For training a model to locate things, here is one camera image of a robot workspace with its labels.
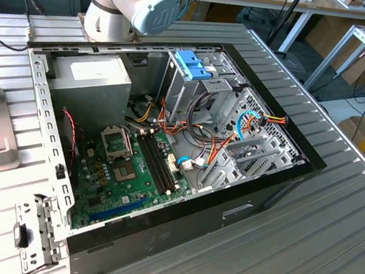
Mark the orange yellow power wire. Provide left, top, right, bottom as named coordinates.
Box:
left=207, top=104, right=291, bottom=178

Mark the metal disk bay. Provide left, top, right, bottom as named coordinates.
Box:
left=194, top=126, right=303, bottom=207

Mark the black RAM slot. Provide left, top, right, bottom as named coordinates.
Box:
left=131, top=133, right=173, bottom=196
left=143, top=132, right=185, bottom=192
left=139, top=133, right=181, bottom=194
left=135, top=133, right=177, bottom=195

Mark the metal drive cage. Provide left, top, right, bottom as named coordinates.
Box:
left=153, top=45, right=251, bottom=136

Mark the thin locking lever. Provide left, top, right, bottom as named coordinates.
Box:
left=121, top=129, right=136, bottom=159

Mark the CPU socket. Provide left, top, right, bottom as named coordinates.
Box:
left=108, top=160, right=140, bottom=186

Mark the metal socket cover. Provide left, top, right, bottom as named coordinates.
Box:
left=96, top=123, right=136, bottom=167

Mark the green motherboard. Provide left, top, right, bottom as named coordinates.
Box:
left=65, top=117, right=204, bottom=248

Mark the black open PC case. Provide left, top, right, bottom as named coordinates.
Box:
left=0, top=12, right=344, bottom=274

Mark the blue expansion slot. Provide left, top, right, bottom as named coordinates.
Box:
left=87, top=187, right=149, bottom=231

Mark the grey power supply unit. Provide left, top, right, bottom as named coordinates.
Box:
left=39, top=45, right=137, bottom=142

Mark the metal expansion card latch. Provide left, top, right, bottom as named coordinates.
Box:
left=4, top=190, right=77, bottom=274

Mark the large flat cardboard sheet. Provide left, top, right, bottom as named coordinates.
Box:
left=298, top=10, right=365, bottom=89

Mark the orange black wire bundle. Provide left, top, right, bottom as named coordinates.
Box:
left=149, top=97, right=243, bottom=173

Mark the white plug blue wire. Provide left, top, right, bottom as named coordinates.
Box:
left=176, top=155, right=207, bottom=175

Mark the yellow orange wire pair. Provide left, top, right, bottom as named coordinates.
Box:
left=134, top=97, right=157, bottom=126

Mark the blue data wire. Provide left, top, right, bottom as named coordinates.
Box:
left=233, top=107, right=263, bottom=145

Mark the blue drive cage bracket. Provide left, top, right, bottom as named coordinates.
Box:
left=171, top=47, right=214, bottom=83

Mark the red twisted fan wire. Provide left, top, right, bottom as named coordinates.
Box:
left=54, top=107, right=86, bottom=166

